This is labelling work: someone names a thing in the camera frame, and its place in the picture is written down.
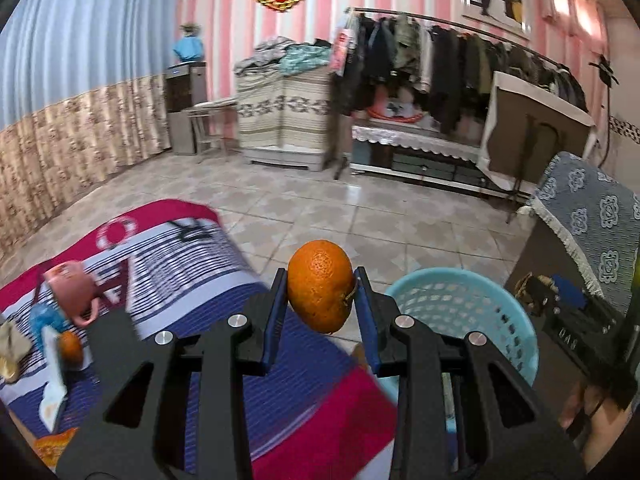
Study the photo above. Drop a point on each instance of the beige cloth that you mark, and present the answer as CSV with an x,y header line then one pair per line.
x,y
12,340

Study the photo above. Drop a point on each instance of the white paper wrapper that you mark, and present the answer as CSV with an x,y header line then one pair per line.
x,y
52,390

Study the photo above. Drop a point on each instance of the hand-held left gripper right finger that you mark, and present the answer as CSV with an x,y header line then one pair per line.
x,y
367,325

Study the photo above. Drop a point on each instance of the metal clothes rack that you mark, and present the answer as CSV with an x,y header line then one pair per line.
x,y
450,22

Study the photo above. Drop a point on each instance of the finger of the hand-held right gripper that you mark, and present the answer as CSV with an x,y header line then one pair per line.
x,y
540,296
570,292

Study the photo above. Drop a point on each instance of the low dark tv cabinet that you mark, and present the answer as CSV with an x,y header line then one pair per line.
x,y
425,170

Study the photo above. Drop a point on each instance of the light blue plastic basket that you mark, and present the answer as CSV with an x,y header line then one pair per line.
x,y
450,300

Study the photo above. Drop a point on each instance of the blue patterned fringed cloth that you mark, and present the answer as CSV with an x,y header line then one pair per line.
x,y
585,200

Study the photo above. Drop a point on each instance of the row of hanging clothes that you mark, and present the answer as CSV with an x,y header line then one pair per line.
x,y
450,70

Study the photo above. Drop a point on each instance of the person's right hand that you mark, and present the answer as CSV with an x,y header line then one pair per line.
x,y
580,410

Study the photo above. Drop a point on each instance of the white lace cloth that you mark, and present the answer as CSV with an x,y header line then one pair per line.
x,y
410,137

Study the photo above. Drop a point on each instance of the dark wooden cabinet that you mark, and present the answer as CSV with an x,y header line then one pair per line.
x,y
540,245

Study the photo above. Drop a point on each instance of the patterned cloth covered cabinet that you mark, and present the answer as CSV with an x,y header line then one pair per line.
x,y
280,110

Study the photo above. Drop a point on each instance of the blue and floral curtain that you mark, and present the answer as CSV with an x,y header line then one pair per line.
x,y
75,60

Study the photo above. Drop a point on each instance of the pink ceramic mug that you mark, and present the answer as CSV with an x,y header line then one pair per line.
x,y
72,290

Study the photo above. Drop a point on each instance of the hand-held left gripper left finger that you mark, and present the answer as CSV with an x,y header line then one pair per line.
x,y
274,320

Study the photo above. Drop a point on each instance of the grey folded clothes pile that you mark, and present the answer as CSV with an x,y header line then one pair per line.
x,y
262,55

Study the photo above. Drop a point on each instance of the striped red blue blanket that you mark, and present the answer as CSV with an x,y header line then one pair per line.
x,y
175,260

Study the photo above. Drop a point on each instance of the teal patterned folded cloth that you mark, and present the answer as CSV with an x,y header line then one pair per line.
x,y
305,60

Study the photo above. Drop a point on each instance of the pink curtain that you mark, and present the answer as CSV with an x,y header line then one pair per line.
x,y
570,0

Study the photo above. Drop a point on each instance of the small potted plant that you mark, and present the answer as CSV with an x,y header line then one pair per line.
x,y
190,30

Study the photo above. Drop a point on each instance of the brown board white frame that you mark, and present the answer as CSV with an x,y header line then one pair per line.
x,y
515,125

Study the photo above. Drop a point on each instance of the red round tray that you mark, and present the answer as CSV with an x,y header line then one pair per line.
x,y
395,114

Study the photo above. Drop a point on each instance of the pink hanging bag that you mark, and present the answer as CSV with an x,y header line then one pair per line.
x,y
342,45

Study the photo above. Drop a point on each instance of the orange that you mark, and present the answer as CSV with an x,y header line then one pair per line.
x,y
320,285
70,347

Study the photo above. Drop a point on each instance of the blue plastic bag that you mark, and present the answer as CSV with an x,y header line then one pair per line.
x,y
45,317

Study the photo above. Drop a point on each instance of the small folding table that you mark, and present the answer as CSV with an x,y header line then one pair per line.
x,y
210,106

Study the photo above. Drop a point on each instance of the grey water dispenser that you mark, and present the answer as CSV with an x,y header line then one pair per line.
x,y
185,110

